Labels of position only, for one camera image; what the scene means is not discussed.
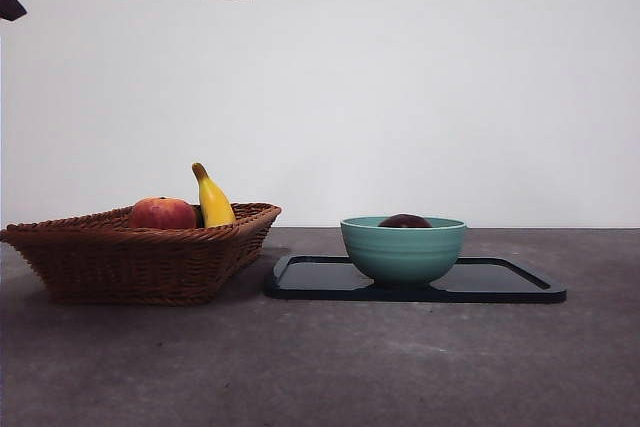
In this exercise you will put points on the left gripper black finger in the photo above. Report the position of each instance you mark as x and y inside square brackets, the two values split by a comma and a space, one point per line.
[9, 6]

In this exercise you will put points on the dark purple plum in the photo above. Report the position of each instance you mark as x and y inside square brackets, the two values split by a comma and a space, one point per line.
[405, 222]

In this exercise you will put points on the teal ceramic bowl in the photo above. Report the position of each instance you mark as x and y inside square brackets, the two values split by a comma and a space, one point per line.
[404, 257]

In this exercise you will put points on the red orange peach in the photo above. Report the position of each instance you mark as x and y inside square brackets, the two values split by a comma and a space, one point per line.
[160, 214]

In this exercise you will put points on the brown wicker basket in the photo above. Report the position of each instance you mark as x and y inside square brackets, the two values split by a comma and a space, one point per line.
[125, 267]

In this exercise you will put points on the yellow banana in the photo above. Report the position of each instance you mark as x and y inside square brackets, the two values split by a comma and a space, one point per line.
[215, 207]

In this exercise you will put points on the black rectangular tray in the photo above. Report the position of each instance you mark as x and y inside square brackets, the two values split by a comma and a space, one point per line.
[320, 282]

